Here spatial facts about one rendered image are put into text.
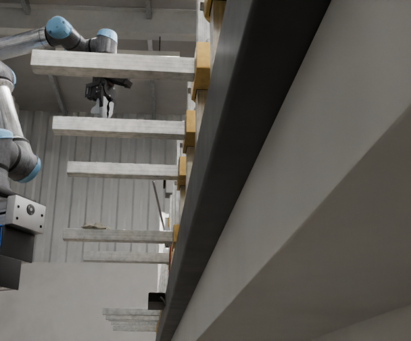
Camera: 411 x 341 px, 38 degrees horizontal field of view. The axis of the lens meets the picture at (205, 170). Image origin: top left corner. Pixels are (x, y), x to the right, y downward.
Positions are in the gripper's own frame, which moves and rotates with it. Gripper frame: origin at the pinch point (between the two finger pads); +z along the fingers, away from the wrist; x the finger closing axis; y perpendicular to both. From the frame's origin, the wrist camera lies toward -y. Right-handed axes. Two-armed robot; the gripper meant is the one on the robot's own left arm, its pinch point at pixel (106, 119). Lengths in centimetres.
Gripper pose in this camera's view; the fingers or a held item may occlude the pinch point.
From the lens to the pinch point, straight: 209.4
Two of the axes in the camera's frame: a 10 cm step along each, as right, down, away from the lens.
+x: -4.5, -3.2, -8.3
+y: -8.9, 1.6, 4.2
